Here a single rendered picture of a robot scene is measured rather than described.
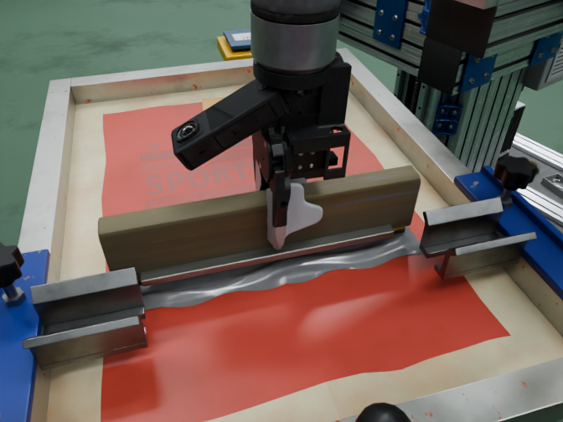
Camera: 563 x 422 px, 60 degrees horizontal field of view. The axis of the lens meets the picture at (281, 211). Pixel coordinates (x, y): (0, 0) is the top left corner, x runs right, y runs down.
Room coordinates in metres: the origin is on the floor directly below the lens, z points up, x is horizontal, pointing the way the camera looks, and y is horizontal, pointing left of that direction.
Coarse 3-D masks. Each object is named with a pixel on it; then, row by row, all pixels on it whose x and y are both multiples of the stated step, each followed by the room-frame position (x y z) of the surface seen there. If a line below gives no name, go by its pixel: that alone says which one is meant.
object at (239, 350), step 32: (128, 128) 0.73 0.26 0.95; (160, 128) 0.73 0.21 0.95; (128, 160) 0.63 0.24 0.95; (128, 192) 0.55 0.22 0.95; (288, 288) 0.37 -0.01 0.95; (160, 320) 0.33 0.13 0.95; (192, 320) 0.33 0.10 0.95; (224, 320) 0.33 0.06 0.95; (256, 320) 0.33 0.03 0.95; (288, 320) 0.33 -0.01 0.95; (128, 352) 0.29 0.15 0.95; (160, 352) 0.29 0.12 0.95; (192, 352) 0.29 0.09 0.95; (224, 352) 0.29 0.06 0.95; (256, 352) 0.29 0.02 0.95; (288, 352) 0.29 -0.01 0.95; (128, 384) 0.25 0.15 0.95; (160, 384) 0.25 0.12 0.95; (192, 384) 0.25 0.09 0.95; (224, 384) 0.25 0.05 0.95; (256, 384) 0.25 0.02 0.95; (288, 384) 0.25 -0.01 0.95; (128, 416) 0.22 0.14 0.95; (160, 416) 0.22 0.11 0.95; (192, 416) 0.22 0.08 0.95
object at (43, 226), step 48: (48, 96) 0.78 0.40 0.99; (96, 96) 0.83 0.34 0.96; (384, 96) 0.78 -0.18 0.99; (48, 144) 0.62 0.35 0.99; (432, 144) 0.62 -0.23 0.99; (48, 192) 0.51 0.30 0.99; (48, 240) 0.41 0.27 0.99; (528, 288) 0.36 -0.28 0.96; (48, 384) 0.25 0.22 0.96; (480, 384) 0.23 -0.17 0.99; (528, 384) 0.23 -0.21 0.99
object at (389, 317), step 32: (352, 160) 0.63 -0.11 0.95; (416, 224) 0.48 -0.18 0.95; (416, 256) 0.42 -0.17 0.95; (320, 288) 0.37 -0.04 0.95; (352, 288) 0.37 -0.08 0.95; (384, 288) 0.37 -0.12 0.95; (416, 288) 0.37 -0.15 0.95; (448, 288) 0.37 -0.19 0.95; (320, 320) 0.33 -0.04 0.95; (352, 320) 0.33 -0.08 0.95; (384, 320) 0.33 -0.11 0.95; (416, 320) 0.33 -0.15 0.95; (448, 320) 0.33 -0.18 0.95; (480, 320) 0.33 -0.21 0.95; (320, 352) 0.29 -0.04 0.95; (352, 352) 0.29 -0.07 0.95; (384, 352) 0.29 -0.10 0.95; (416, 352) 0.29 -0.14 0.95; (448, 352) 0.29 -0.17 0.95
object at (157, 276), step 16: (320, 240) 0.42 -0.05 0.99; (336, 240) 0.42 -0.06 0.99; (352, 240) 0.42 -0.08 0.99; (368, 240) 0.42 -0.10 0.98; (224, 256) 0.39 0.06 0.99; (240, 256) 0.39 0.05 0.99; (256, 256) 0.39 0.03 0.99; (272, 256) 0.39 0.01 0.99; (288, 256) 0.40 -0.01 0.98; (144, 272) 0.37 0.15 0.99; (160, 272) 0.37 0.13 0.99; (176, 272) 0.37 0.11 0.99; (192, 272) 0.37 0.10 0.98; (208, 272) 0.37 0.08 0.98
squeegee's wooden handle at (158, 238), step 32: (256, 192) 0.42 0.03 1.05; (320, 192) 0.42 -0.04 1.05; (352, 192) 0.43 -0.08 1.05; (384, 192) 0.44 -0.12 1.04; (416, 192) 0.45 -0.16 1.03; (128, 224) 0.37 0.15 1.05; (160, 224) 0.37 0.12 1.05; (192, 224) 0.38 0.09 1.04; (224, 224) 0.39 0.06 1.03; (256, 224) 0.40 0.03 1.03; (320, 224) 0.42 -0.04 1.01; (352, 224) 0.43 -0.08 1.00; (384, 224) 0.44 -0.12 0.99; (128, 256) 0.36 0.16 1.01; (160, 256) 0.37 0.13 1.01; (192, 256) 0.38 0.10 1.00
